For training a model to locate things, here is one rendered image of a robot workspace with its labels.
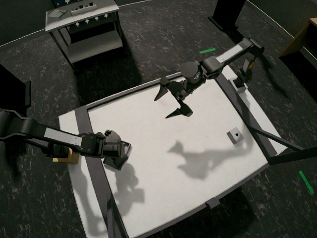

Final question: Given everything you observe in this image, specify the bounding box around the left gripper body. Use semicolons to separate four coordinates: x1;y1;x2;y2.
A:
96;132;129;168

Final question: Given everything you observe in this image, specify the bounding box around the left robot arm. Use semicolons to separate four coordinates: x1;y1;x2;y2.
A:
0;109;125;159

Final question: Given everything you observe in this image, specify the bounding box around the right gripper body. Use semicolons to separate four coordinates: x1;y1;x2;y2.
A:
159;77;194;117

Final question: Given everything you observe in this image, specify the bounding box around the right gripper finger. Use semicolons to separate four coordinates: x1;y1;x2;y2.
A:
165;108;185;119
154;83;169;101

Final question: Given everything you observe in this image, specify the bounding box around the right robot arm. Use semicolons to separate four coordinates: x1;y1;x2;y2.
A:
167;37;265;99

